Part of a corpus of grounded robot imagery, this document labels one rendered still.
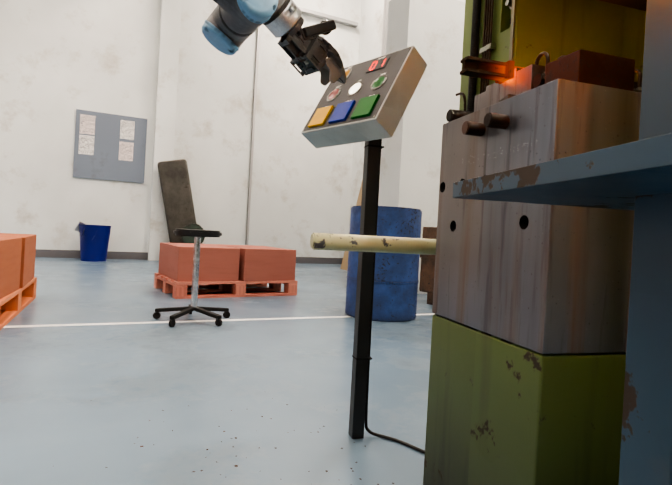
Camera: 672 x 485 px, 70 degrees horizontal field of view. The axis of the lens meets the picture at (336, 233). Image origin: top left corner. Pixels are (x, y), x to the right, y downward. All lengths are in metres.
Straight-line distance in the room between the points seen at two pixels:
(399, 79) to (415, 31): 4.36
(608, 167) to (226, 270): 4.18
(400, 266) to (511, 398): 2.74
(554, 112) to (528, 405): 0.48
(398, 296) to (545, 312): 2.82
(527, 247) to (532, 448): 0.33
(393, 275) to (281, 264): 1.43
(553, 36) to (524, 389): 0.92
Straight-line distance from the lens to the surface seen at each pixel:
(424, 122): 5.60
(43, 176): 8.59
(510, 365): 0.94
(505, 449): 0.98
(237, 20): 1.09
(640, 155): 0.38
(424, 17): 5.92
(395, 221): 3.59
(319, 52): 1.31
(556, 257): 0.86
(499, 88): 1.13
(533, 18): 1.44
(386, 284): 3.60
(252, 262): 4.52
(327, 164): 9.44
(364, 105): 1.43
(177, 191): 8.17
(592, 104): 0.92
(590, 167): 0.41
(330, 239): 1.27
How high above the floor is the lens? 0.65
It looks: level
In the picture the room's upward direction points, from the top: 3 degrees clockwise
